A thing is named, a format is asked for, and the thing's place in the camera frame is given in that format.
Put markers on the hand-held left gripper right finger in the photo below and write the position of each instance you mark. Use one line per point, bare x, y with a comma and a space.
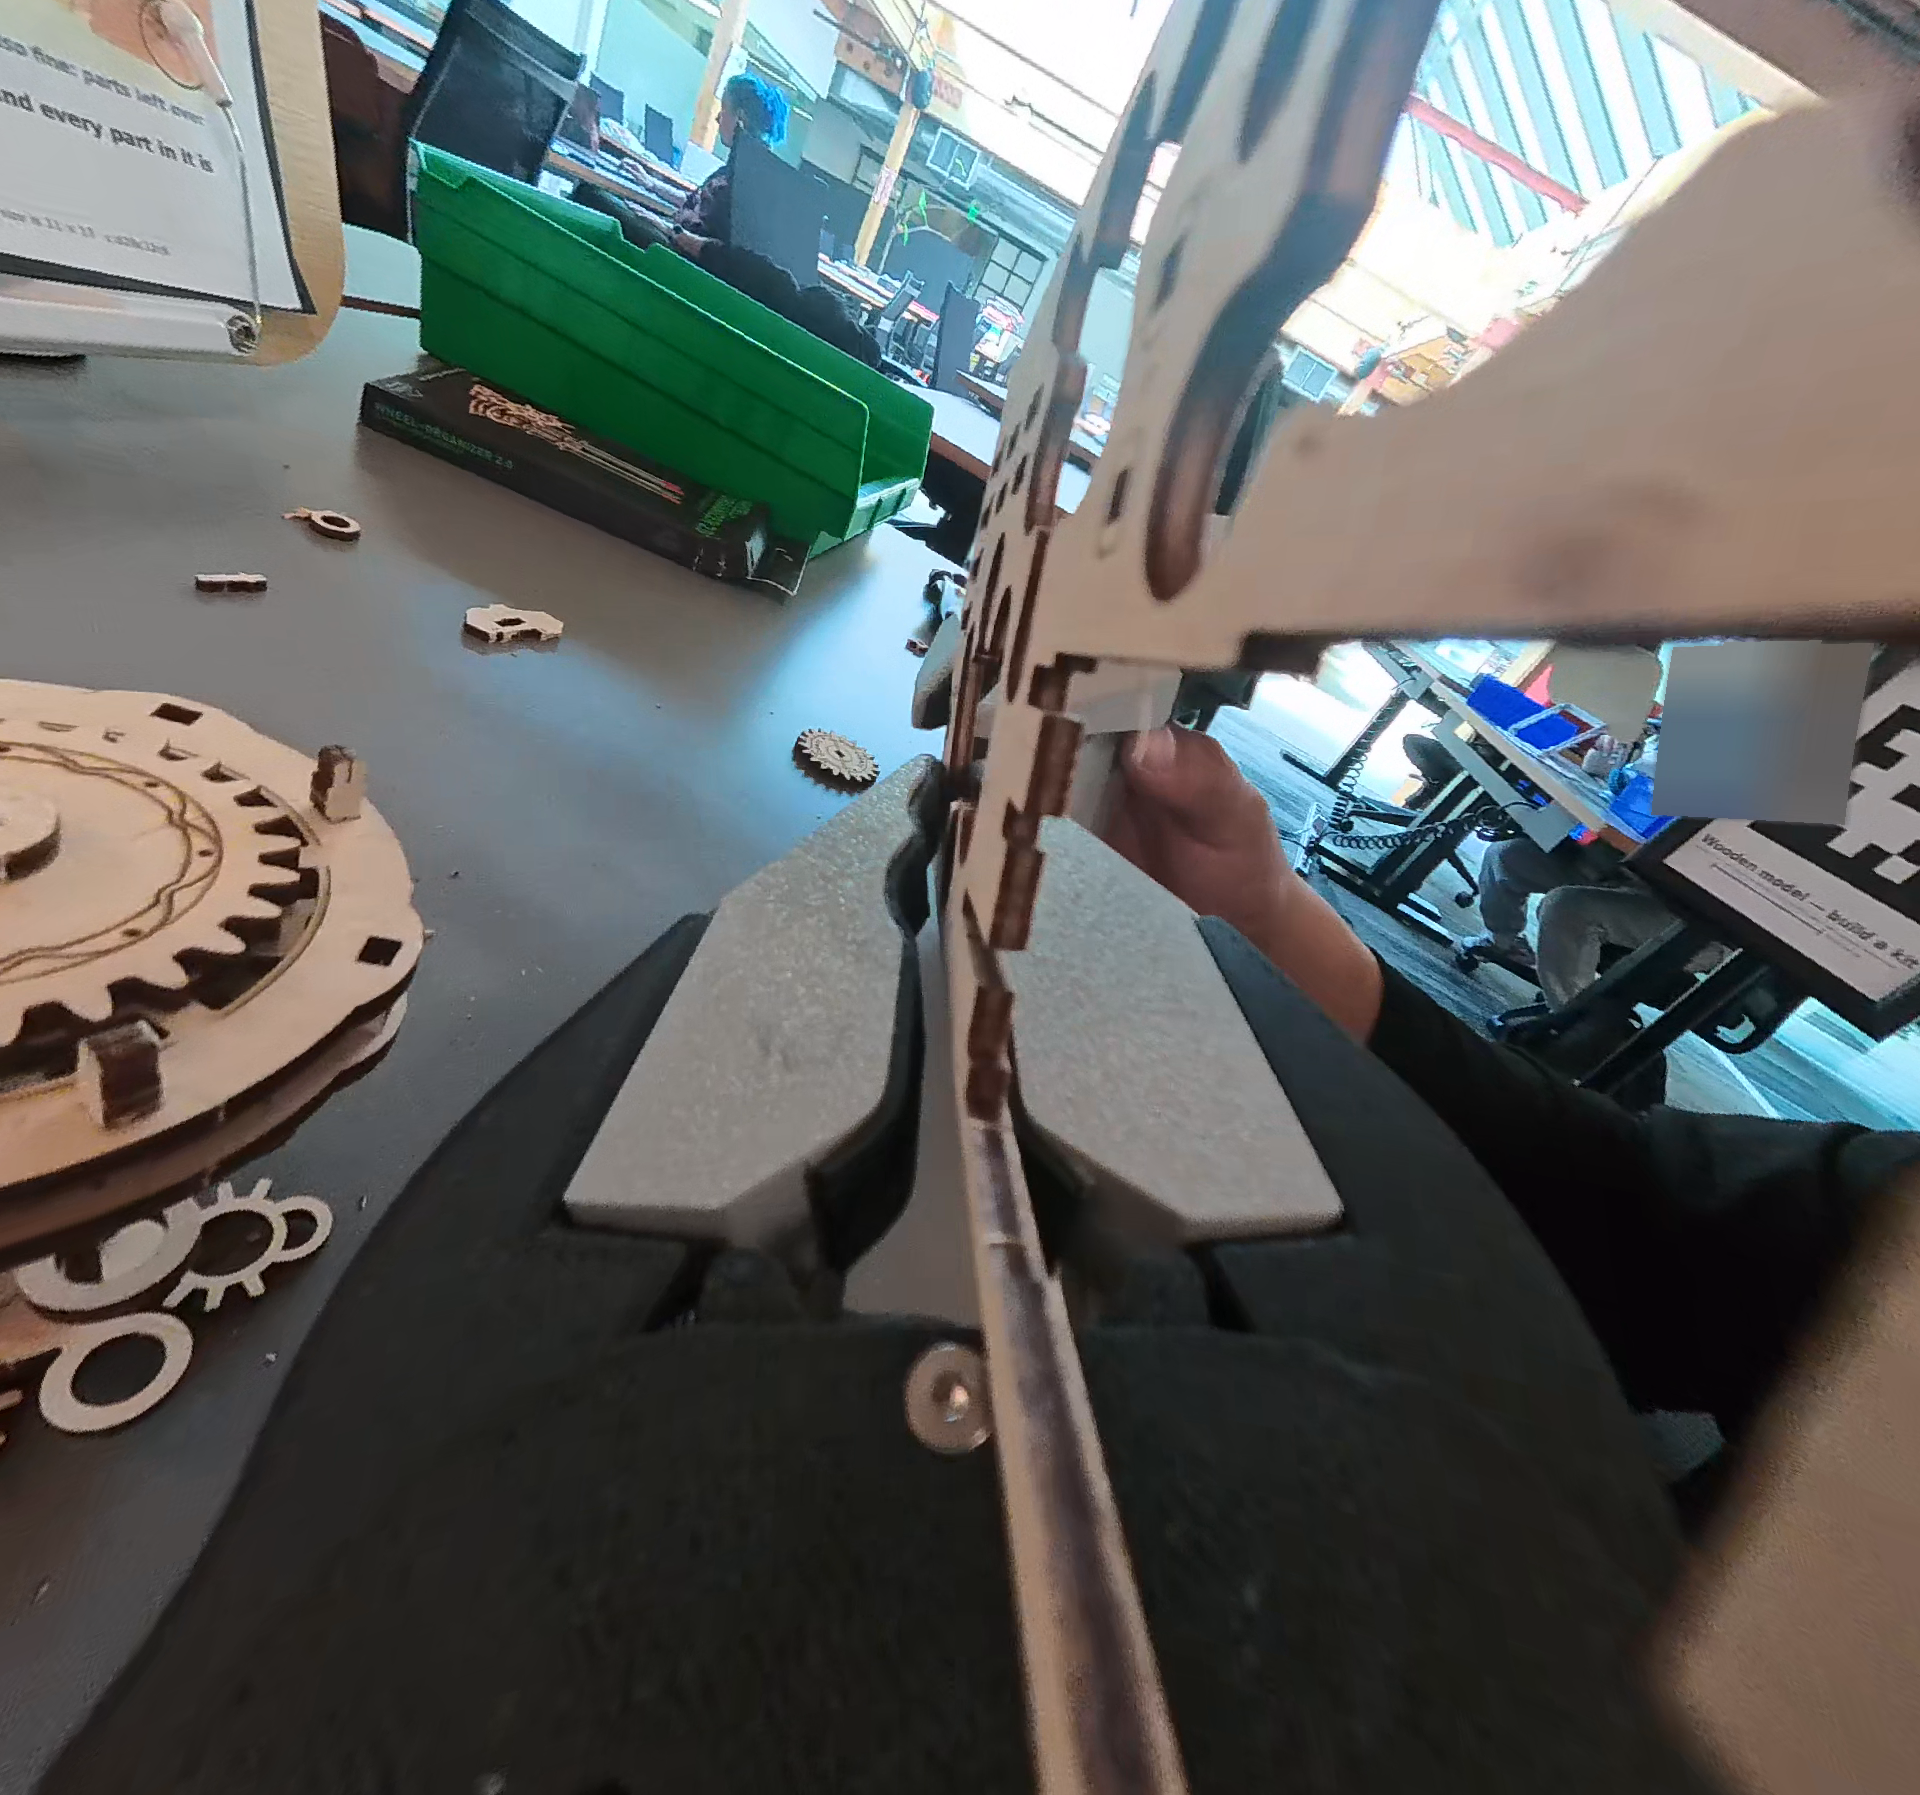
1171, 1059

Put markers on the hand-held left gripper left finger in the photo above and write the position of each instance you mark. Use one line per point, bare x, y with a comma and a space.
751, 1046

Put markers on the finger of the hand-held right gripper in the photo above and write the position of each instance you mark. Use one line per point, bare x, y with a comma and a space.
938, 679
1118, 744

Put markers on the wooden cogwheel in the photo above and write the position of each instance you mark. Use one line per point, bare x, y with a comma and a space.
832, 761

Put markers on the wooden sheet with cutouts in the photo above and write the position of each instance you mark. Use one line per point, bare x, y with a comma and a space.
1500, 521

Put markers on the wooden gear model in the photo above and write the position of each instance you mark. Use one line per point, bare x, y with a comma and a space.
179, 926

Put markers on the black model kit box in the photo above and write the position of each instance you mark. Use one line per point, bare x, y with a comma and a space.
540, 453

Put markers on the person's right hand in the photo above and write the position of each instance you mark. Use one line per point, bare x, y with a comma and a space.
1229, 851

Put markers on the small notched wooden part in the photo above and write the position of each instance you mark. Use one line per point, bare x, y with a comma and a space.
509, 623

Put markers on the green plastic bin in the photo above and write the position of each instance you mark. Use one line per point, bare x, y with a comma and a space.
643, 324

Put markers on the framed marker sign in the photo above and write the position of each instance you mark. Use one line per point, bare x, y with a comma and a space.
1799, 908

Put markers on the small wooden pin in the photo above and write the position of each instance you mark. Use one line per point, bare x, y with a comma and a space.
227, 581

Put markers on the black office chair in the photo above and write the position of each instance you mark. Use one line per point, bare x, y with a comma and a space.
478, 83

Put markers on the wooden document stand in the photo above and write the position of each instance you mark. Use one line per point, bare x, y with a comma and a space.
300, 101

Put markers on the white page holder bar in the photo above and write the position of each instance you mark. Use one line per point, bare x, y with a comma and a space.
91, 322

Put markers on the printed instruction sheet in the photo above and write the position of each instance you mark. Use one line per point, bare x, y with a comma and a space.
105, 147

